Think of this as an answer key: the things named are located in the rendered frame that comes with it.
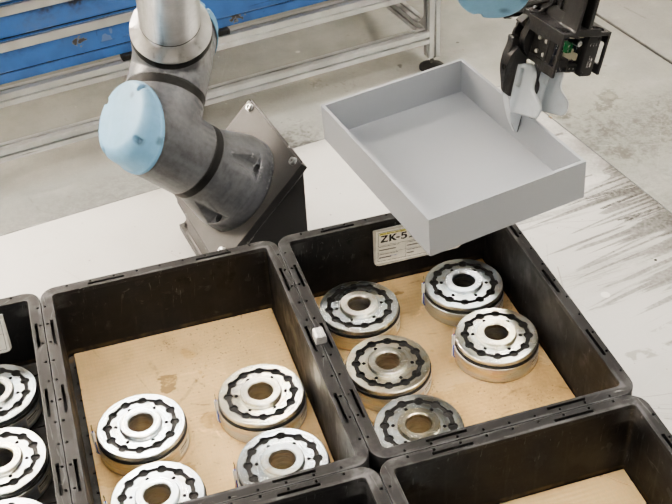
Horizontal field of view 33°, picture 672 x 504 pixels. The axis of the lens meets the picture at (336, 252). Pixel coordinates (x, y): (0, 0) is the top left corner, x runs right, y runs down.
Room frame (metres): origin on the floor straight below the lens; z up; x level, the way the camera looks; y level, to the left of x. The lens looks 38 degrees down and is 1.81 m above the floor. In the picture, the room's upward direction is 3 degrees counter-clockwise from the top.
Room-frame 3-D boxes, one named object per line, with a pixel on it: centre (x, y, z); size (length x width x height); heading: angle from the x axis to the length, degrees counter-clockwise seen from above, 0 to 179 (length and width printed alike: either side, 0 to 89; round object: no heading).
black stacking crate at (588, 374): (1.01, -0.12, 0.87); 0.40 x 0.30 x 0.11; 15
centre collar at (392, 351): (0.99, -0.05, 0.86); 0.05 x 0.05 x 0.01
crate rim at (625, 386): (1.01, -0.12, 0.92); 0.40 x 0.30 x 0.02; 15
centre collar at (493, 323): (1.03, -0.19, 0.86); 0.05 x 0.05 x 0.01
